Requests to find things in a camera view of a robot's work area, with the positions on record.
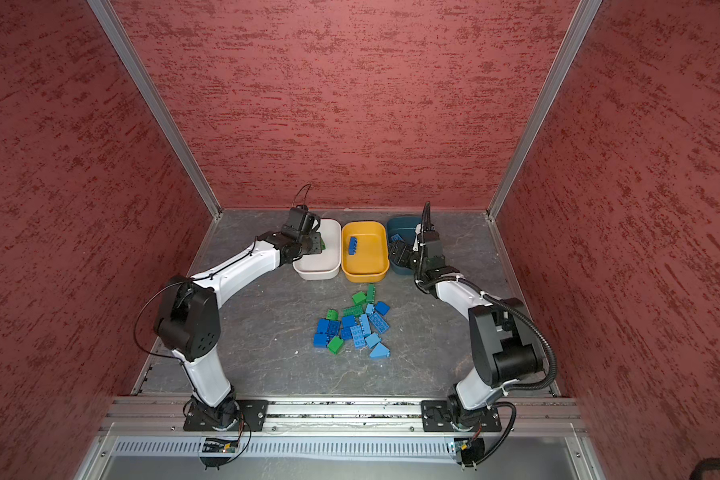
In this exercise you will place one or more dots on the light blue long lego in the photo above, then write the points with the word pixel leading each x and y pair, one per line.
pixel 378 323

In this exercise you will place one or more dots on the green eight-stud lego brick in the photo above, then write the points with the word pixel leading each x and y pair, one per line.
pixel 356 310

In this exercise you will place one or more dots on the green square lego brick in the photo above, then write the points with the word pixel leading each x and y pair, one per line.
pixel 360 298

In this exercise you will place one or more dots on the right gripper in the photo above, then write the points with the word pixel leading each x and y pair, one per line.
pixel 402 261

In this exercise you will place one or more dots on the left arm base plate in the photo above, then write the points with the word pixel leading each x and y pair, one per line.
pixel 249 415

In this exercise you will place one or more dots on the white plastic bin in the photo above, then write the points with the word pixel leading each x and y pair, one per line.
pixel 325 265

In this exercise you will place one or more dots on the yellow plastic bin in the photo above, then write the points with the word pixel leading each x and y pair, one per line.
pixel 371 263

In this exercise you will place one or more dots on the light blue sloped lego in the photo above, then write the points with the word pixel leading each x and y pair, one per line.
pixel 380 351

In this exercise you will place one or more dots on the dark blue square lego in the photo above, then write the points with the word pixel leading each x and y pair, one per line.
pixel 321 340

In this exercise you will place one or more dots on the left aluminium corner post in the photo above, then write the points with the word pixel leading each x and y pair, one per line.
pixel 115 32

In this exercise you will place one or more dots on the dark blue lego brick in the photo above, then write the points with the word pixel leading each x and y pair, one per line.
pixel 353 245

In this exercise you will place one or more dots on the aluminium front rail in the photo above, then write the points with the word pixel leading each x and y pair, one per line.
pixel 340 416

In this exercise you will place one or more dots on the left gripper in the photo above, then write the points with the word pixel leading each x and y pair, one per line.
pixel 316 239

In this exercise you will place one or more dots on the dark teal plastic bin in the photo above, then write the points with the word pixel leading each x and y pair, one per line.
pixel 405 226

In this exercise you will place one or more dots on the right aluminium corner post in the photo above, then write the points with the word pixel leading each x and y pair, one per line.
pixel 578 28

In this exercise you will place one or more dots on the aluminium corner post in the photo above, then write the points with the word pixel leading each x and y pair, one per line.
pixel 115 32
pixel 578 28

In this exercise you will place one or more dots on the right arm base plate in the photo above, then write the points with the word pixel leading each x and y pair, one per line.
pixel 438 416

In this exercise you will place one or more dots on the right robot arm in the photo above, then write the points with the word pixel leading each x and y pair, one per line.
pixel 508 350

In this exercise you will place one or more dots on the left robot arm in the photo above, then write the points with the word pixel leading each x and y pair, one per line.
pixel 188 320

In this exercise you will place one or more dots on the bright green lego brick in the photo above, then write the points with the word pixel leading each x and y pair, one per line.
pixel 335 345

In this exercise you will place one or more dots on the green studded lego brick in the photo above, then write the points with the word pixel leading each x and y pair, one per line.
pixel 371 294

